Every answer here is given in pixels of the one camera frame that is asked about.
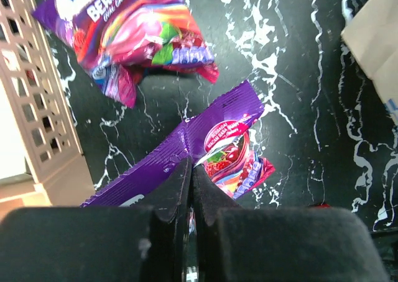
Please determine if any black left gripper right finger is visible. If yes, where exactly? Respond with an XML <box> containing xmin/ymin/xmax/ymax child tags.
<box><xmin>191</xmin><ymin>166</ymin><xmax>389</xmax><ymax>281</ymax></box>

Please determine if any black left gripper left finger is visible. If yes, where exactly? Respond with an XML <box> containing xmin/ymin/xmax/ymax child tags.
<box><xmin>1</xmin><ymin>158</ymin><xmax>192</xmax><ymax>281</ymax></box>

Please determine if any checkered paper bag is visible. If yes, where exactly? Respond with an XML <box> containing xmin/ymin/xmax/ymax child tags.
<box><xmin>341</xmin><ymin>0</ymin><xmax>397</xmax><ymax>123</ymax></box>

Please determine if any orange plastic file organizer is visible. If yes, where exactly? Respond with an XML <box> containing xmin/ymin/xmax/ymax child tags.
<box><xmin>1</xmin><ymin>0</ymin><xmax>95</xmax><ymax>215</ymax></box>

